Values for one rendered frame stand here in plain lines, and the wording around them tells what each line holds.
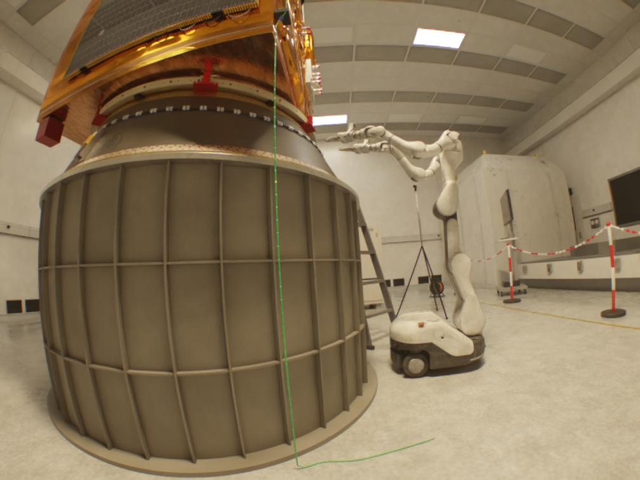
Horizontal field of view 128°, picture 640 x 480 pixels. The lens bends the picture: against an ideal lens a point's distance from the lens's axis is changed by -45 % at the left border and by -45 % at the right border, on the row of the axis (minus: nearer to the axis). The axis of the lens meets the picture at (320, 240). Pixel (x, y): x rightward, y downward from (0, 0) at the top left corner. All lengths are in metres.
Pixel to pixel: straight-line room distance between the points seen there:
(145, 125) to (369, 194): 8.63
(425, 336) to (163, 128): 1.77
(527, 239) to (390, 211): 4.55
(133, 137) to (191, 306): 0.74
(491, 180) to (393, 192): 3.82
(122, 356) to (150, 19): 1.64
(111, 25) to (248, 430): 2.28
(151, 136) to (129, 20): 0.97
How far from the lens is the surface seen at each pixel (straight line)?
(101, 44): 2.03
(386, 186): 9.69
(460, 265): 1.99
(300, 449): 1.22
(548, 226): 7.94
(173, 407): 1.13
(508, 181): 7.38
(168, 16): 1.73
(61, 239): 1.38
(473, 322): 2.04
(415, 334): 1.81
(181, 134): 1.22
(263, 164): 1.10
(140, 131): 1.33
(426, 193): 9.99
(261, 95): 1.61
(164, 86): 1.58
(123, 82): 1.73
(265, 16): 1.46
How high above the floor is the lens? 0.73
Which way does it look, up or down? 7 degrees up
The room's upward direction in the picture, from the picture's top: 4 degrees counter-clockwise
